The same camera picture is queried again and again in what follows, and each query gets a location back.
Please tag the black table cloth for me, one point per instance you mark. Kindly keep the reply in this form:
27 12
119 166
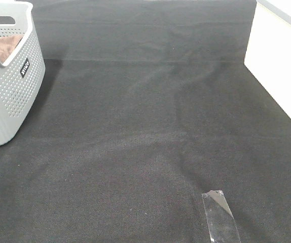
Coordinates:
145 106

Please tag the brown towel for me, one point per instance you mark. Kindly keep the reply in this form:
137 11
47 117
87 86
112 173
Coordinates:
8 45

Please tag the clear tape strip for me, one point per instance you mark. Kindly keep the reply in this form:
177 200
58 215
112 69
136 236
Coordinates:
221 223

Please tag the grey perforated laundry basket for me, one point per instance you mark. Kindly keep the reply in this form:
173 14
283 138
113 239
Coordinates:
22 73

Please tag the white plastic storage bin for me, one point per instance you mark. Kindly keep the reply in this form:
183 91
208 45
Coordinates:
268 53

